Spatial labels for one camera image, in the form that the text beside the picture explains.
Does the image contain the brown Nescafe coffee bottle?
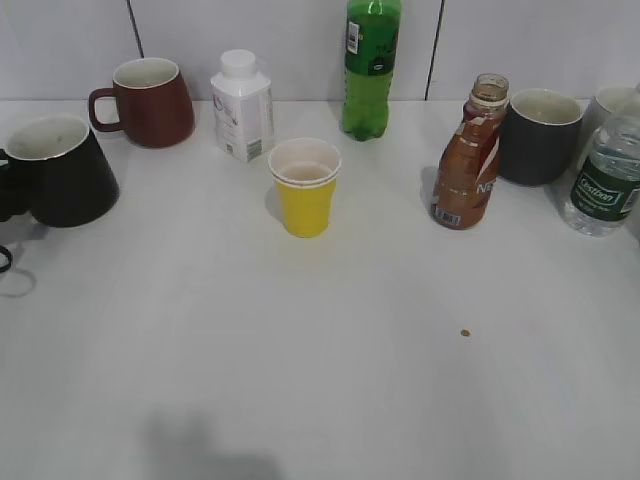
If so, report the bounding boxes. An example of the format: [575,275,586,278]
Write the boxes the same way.
[430,73,509,230]

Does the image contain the dark red mug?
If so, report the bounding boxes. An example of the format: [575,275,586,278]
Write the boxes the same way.
[88,57,195,148]

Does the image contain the black mug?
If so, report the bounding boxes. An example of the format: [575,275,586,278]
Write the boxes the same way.
[1,113,120,228]

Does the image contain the green soda bottle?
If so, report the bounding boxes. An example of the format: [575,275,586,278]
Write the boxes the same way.
[342,1,403,141]

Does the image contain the yellow paper cup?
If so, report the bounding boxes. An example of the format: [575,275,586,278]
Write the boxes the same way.
[268,138,342,238]

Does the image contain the dark grey mug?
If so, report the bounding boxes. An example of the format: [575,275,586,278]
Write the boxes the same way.
[499,88,583,187]

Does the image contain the clear water bottle green label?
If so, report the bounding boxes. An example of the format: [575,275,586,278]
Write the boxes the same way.
[563,87,639,237]

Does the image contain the white mug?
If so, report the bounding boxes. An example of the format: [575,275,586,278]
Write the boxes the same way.
[579,86,635,148]

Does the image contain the white milk carton bottle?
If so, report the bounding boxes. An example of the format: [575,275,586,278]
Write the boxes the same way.
[210,49,274,162]

